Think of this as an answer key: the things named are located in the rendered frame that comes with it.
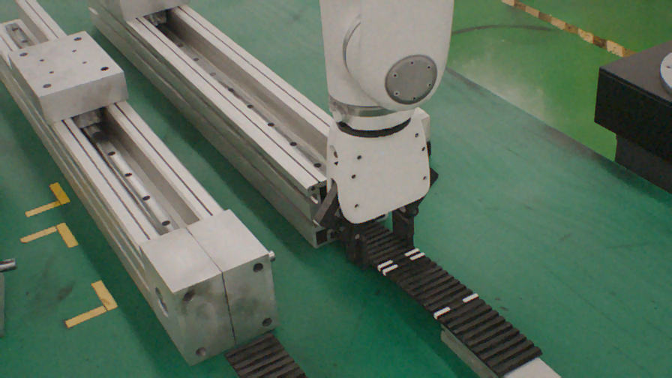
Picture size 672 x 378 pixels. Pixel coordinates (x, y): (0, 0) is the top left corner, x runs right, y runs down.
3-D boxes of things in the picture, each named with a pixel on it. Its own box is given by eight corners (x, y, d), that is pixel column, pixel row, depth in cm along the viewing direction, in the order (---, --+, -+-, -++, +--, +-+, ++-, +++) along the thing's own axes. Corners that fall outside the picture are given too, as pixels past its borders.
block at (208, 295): (301, 316, 93) (291, 243, 87) (190, 367, 88) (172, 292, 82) (262, 271, 99) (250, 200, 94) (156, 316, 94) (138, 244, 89)
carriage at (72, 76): (134, 117, 119) (123, 70, 115) (52, 144, 114) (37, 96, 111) (96, 73, 130) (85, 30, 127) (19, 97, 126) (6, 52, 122)
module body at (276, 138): (388, 217, 106) (385, 156, 101) (313, 249, 102) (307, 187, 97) (145, 10, 164) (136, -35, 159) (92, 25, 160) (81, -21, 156)
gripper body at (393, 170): (347, 138, 83) (355, 235, 90) (437, 104, 88) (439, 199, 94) (308, 106, 89) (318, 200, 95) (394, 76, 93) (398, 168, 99)
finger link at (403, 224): (406, 201, 94) (408, 251, 98) (431, 190, 96) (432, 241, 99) (389, 187, 97) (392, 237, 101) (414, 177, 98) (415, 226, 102)
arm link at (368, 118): (352, 118, 82) (355, 146, 84) (432, 89, 86) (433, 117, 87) (307, 85, 88) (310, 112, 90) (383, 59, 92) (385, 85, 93)
